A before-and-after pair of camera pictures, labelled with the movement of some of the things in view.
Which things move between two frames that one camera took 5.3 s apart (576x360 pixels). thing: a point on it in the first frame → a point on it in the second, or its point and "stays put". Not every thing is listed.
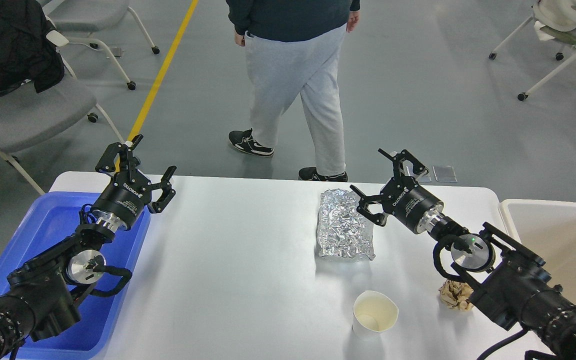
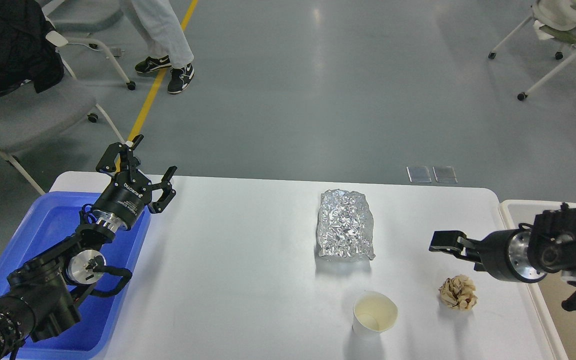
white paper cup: x=373 y=312 stays put
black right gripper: x=417 y=208 → x=504 y=255
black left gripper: x=122 y=202 stays put
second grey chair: x=88 y=16 stays put
